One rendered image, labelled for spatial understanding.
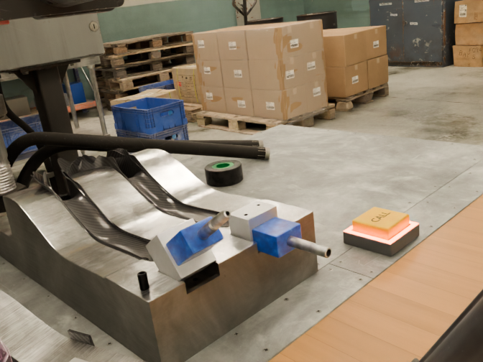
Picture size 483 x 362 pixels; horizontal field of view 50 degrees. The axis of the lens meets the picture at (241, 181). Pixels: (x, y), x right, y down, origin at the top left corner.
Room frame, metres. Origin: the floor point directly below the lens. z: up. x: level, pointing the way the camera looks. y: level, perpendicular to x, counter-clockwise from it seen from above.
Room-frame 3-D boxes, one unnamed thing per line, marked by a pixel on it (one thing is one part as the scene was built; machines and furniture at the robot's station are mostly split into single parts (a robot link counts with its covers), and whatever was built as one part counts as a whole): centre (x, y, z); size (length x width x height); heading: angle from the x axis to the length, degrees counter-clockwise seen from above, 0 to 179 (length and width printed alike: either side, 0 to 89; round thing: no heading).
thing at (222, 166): (1.05, 0.04, 0.82); 0.08 x 0.08 x 0.04
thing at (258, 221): (0.55, -0.04, 0.89); 0.13 x 0.05 x 0.05; 42
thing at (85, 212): (0.70, 0.17, 0.92); 0.35 x 0.16 x 0.09; 41
